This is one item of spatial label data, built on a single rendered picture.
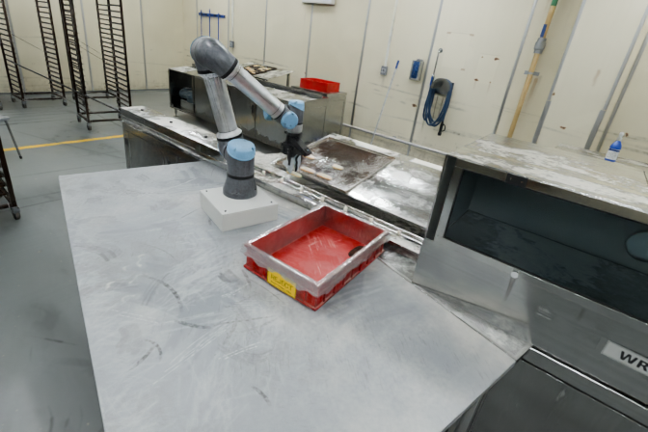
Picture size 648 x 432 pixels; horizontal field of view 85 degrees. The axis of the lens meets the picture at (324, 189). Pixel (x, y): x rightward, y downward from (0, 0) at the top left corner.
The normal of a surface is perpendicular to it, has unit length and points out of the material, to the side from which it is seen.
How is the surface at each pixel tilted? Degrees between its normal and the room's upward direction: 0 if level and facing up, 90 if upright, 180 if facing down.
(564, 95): 90
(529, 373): 90
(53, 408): 0
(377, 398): 0
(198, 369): 0
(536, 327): 90
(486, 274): 91
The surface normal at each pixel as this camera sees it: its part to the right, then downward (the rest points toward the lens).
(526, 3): -0.62, 0.24
